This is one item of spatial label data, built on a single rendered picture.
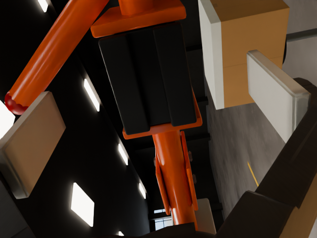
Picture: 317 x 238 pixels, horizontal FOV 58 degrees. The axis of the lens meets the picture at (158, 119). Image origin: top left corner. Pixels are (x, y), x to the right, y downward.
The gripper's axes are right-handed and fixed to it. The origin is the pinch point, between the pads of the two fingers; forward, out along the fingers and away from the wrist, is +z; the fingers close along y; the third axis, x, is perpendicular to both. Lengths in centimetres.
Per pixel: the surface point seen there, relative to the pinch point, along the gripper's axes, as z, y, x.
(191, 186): 2.3, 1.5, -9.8
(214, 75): 143, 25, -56
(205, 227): 4.1, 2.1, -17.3
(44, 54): 4.4, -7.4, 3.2
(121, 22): 1.3, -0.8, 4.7
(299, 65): 258, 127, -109
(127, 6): 2.4, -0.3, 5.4
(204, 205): 7.2, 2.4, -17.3
